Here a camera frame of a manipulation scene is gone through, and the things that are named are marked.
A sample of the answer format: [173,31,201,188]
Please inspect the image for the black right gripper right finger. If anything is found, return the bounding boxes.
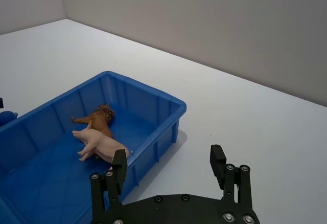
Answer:
[209,144,254,205]

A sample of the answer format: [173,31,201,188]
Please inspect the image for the blue plastic bin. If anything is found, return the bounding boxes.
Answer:
[0,71,188,224]

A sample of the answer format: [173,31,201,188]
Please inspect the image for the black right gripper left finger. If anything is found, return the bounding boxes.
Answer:
[89,149,128,218]

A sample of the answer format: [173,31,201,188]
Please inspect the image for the brown toy lion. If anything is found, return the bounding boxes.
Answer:
[71,103,116,139]

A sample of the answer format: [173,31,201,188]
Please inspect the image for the blue rounded object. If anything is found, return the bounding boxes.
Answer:
[0,110,19,127]

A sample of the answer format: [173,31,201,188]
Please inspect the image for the pink toy pig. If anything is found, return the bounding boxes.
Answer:
[72,121,134,164]

